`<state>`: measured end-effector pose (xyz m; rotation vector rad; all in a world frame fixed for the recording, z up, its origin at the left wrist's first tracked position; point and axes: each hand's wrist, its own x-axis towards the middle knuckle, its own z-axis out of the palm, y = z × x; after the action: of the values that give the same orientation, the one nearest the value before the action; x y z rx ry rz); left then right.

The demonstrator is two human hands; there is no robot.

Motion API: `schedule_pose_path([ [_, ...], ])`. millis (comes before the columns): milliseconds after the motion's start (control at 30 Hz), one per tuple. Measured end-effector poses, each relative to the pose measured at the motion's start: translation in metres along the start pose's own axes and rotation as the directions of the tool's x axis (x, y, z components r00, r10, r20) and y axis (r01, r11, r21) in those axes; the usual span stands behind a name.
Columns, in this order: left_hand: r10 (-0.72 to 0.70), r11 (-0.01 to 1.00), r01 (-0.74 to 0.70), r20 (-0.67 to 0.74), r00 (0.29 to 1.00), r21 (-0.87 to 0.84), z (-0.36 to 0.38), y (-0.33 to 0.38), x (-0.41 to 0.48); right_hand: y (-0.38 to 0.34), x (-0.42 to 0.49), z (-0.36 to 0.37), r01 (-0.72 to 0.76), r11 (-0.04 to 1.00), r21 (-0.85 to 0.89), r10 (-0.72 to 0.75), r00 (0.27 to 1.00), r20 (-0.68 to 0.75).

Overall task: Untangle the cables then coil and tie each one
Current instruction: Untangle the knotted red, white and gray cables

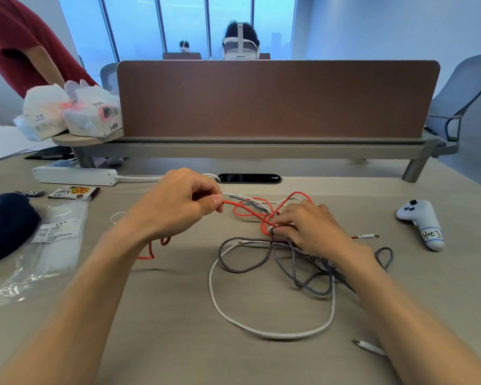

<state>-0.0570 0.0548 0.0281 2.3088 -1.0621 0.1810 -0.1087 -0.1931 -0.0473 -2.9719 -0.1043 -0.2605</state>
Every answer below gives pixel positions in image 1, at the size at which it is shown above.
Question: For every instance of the person's left hand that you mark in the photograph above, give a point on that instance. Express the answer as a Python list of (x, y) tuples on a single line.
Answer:
[(172, 204)]

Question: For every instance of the person's right hand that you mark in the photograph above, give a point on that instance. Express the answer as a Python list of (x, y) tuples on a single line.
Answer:
[(316, 232)]

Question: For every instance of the person's right forearm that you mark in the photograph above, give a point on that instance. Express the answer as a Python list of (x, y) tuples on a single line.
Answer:
[(405, 328)]

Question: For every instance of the person's left forearm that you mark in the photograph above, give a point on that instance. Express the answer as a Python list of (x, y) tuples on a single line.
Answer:
[(76, 316)]

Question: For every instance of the grey metal desk shelf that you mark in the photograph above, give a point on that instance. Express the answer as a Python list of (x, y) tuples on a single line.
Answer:
[(264, 150)]

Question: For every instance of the white printed snack packet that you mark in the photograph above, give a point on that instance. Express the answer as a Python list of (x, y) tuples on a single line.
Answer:
[(74, 192)]

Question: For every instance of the white power strip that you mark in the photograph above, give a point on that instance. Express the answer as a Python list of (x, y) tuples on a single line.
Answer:
[(76, 175)]

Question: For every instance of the white labelled hand controller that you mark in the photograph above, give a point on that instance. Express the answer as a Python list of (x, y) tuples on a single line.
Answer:
[(425, 224)]

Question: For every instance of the round beige shelf board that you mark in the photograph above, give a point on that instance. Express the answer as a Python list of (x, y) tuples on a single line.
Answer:
[(80, 140)]

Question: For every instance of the white tissue pack pink label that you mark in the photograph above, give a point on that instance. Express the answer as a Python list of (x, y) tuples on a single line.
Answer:
[(92, 116)]

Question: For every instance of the black flat tablet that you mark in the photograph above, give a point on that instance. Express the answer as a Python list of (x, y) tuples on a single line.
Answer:
[(48, 154)]

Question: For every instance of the brown desk divider panel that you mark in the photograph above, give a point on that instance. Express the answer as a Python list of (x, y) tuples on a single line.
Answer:
[(276, 100)]

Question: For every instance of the grey office chair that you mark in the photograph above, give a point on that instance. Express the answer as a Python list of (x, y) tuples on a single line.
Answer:
[(109, 78), (465, 88)]

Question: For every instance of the small purple candy wrapper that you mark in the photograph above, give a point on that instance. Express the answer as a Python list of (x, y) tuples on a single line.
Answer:
[(30, 193)]

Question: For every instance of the distant brown divider panel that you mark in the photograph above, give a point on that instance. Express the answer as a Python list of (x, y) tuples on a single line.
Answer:
[(182, 56)]

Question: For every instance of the navy baseball cap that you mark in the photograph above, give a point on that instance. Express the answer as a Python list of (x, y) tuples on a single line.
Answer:
[(8, 228)]

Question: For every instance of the white head-mounted headset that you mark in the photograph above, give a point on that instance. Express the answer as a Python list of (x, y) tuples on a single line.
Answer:
[(240, 50)]

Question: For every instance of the white paper sheets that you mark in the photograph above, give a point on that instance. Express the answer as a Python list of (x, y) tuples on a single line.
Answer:
[(4, 142)]

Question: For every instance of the large glass window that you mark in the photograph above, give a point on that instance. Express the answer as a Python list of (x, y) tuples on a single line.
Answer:
[(136, 28)]

